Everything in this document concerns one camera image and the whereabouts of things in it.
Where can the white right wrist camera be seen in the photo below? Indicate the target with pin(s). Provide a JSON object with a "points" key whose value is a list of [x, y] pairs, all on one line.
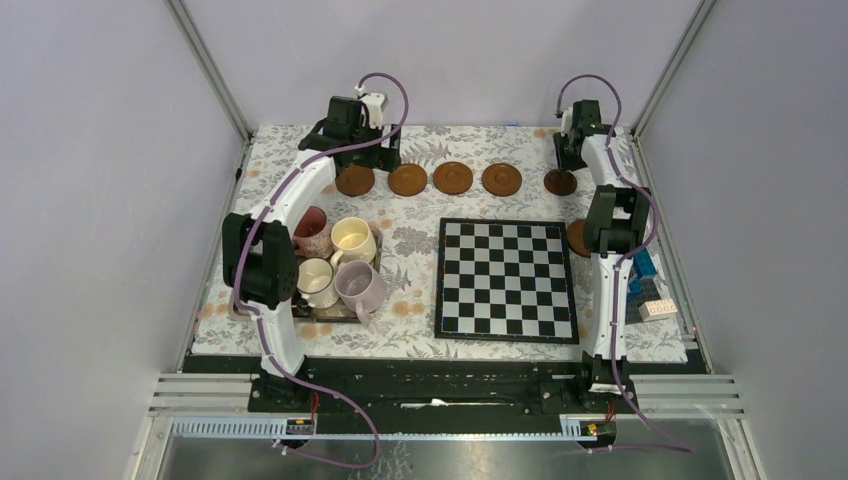
{"points": [[567, 121]]}

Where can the metal tray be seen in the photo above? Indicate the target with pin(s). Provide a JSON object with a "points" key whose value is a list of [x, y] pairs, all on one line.
{"points": [[303, 312]]}

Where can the dark brown small coaster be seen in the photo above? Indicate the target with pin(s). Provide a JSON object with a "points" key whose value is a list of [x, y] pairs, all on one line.
{"points": [[560, 182]]}

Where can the blue toy brick structure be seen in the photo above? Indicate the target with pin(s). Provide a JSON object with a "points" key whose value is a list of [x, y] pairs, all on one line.
{"points": [[641, 286]]}

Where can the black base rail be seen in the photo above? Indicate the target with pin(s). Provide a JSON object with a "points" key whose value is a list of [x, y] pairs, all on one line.
{"points": [[424, 396]]}

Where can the brown wooden coaster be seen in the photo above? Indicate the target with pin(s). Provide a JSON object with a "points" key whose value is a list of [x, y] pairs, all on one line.
{"points": [[453, 178], [408, 180], [575, 238], [355, 181], [501, 179]]}

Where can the black white chessboard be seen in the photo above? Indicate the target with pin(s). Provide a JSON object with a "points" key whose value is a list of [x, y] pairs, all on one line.
{"points": [[504, 280]]}

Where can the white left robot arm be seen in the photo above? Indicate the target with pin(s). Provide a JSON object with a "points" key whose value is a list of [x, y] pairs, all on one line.
{"points": [[259, 256]]}

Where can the white ribbed mug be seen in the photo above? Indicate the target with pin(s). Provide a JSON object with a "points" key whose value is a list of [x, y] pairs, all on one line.
{"points": [[315, 283]]}

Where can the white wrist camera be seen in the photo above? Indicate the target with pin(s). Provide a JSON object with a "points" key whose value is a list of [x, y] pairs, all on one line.
{"points": [[567, 121], [373, 108]]}

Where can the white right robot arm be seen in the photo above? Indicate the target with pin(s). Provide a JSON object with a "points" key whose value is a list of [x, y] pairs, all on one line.
{"points": [[613, 228]]}

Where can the cream yellow mug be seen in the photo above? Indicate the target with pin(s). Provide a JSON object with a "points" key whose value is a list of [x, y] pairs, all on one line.
{"points": [[352, 240]]}

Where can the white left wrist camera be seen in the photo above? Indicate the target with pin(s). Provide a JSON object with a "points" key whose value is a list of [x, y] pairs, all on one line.
{"points": [[373, 108]]}

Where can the white toy brick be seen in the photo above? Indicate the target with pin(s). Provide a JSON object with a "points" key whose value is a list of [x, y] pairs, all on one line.
{"points": [[658, 310]]}

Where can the pink mug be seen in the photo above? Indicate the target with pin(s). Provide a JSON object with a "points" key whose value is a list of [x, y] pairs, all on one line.
{"points": [[312, 236]]}

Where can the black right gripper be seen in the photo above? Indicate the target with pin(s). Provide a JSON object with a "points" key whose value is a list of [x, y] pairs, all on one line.
{"points": [[563, 164]]}

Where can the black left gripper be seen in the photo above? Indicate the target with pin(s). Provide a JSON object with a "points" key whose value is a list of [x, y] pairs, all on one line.
{"points": [[384, 158]]}

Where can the lavender mug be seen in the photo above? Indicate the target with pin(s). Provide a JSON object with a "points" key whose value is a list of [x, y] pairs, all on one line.
{"points": [[361, 288]]}

